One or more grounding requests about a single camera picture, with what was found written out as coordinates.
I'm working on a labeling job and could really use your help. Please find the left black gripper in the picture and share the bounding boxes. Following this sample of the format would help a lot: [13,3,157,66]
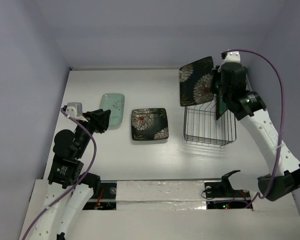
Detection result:
[75,108,111,157]

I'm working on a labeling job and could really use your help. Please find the light green rectangular plate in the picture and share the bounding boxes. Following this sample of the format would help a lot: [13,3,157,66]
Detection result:
[100,93,125,130]

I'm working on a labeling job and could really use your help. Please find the black floral square plate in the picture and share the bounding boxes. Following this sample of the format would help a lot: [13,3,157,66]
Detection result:
[131,108,169,141]

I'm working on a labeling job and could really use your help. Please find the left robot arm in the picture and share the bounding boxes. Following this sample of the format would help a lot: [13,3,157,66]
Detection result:
[22,102,111,240]

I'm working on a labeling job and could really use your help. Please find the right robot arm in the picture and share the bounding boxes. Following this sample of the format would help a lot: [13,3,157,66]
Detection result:
[210,62,300,202]

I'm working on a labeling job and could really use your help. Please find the white foam front panel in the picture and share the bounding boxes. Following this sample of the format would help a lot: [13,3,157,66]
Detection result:
[19,177,300,240]

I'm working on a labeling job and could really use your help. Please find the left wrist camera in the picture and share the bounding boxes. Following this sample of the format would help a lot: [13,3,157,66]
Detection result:
[65,102,83,119]

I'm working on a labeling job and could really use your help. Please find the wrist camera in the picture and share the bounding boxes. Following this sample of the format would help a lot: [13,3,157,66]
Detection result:
[221,51,241,64]
[65,102,83,119]

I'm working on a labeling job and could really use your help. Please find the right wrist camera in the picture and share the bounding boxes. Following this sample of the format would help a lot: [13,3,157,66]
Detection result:
[221,51,241,64]

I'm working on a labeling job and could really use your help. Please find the aluminium side rail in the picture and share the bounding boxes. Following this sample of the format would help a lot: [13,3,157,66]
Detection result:
[239,66,280,178]

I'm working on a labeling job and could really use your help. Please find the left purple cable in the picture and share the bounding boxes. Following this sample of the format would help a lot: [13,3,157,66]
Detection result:
[19,105,99,240]

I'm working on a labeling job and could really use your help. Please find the black wire dish rack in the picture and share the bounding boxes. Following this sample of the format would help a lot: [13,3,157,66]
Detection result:
[183,99,237,148]

